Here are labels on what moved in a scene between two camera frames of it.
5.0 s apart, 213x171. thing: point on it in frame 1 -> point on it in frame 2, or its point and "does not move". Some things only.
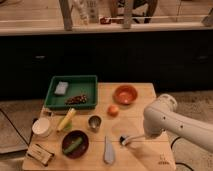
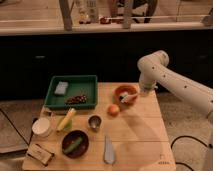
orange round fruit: [112, 110] does not move
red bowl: [124, 94] does not move
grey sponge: [61, 88] does not move
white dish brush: [123, 139] -> [125, 96]
